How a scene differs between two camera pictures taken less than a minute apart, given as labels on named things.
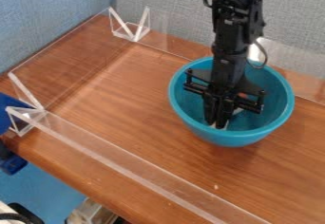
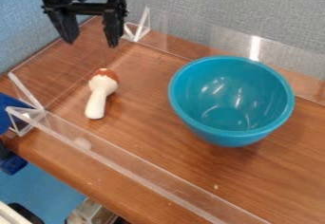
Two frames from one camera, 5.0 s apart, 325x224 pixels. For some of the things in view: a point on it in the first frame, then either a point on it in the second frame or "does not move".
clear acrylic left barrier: [45, 73] does not move
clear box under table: [89, 213] does not move
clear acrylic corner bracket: [129, 30] does not move
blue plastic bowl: [250, 127] does not move
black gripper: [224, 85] -> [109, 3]
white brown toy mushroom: [234, 111] -> [102, 83]
